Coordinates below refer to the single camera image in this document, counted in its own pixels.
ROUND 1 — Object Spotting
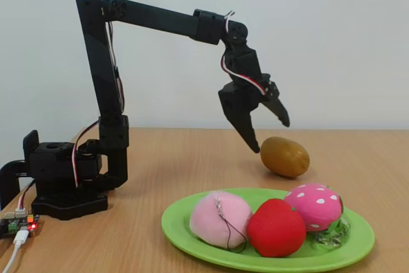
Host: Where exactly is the brown kiwi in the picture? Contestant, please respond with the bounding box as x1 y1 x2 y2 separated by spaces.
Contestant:
259 136 311 178

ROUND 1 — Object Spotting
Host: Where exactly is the green plastic plate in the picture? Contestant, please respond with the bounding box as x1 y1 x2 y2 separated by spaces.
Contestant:
160 187 376 271

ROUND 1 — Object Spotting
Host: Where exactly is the light pink peach plush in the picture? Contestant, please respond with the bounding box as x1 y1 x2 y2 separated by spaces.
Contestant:
189 190 254 251

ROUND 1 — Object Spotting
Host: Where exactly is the pink spotted strawberry plush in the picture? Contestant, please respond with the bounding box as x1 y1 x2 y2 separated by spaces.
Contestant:
283 182 352 250

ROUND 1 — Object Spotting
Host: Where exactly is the red apple plush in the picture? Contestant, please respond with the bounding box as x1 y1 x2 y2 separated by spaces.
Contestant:
247 198 307 258

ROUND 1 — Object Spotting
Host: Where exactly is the black table clamp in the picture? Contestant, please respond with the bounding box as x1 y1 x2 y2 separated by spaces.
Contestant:
0 129 40 210

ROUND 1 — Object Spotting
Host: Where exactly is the motor control board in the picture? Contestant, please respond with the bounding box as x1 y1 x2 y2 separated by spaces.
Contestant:
0 210 41 240

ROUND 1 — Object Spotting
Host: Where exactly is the red white gripper servo wire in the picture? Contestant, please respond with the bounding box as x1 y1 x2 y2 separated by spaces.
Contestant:
220 10 270 97

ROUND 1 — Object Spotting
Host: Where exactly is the red white base servo wire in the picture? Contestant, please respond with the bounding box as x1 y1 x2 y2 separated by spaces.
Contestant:
71 118 100 188

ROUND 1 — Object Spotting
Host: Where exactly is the white usb cable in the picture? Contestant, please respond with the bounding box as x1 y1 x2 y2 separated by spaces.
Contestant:
0 230 31 273

